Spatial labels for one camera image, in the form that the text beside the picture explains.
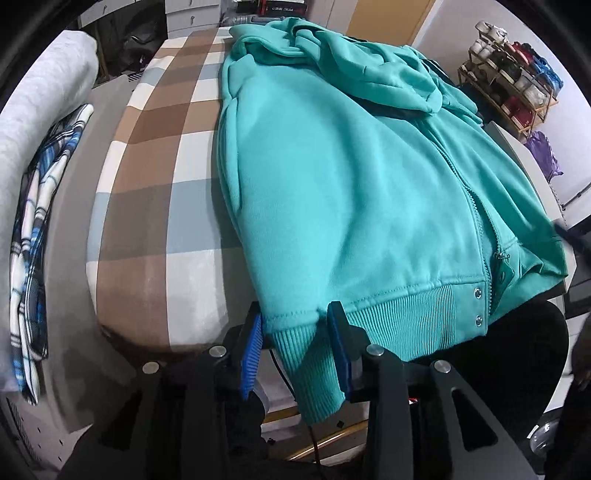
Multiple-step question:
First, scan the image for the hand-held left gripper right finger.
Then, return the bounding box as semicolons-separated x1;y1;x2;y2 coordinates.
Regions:
327;301;532;480

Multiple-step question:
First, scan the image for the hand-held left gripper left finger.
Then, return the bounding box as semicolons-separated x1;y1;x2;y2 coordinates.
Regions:
92;302;266;480

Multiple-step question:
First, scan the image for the teal zip hooded jacket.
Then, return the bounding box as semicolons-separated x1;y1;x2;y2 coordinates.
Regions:
216;16;570;426

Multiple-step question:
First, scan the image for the person's black clothing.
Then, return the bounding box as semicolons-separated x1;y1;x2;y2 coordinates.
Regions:
401;295;572;445

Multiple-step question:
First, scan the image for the checked bed blanket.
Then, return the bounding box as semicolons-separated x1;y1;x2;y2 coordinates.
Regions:
85;25;296;357

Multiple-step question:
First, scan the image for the blue white plaid shirt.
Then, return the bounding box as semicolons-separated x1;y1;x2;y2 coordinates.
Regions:
9;103;96;408

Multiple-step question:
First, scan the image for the purple fabric bag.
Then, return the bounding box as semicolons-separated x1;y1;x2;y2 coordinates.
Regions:
526;130;565;182

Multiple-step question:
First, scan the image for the bamboo shoe rack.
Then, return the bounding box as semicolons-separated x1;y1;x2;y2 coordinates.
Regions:
458;21;560;140

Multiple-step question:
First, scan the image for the wooden shoe rack with shoes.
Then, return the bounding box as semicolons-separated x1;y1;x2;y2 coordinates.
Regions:
467;21;565;118

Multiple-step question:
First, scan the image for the black bag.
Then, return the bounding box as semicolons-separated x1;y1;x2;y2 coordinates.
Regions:
117;27;165;75

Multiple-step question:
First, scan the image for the tan wooden door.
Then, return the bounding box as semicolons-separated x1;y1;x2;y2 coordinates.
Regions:
345;0;437;48

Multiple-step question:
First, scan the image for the silver suitcase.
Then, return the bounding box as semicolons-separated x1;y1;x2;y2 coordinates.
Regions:
221;13;260;28

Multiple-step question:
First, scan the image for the white desk with drawers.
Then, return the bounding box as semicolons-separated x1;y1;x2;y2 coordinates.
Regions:
78;0;223;38

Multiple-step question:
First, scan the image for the black cable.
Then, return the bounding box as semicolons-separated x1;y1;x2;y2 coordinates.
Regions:
270;350;327;480

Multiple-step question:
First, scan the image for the wooden bed frame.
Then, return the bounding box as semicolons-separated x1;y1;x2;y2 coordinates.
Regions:
260;405;371;463

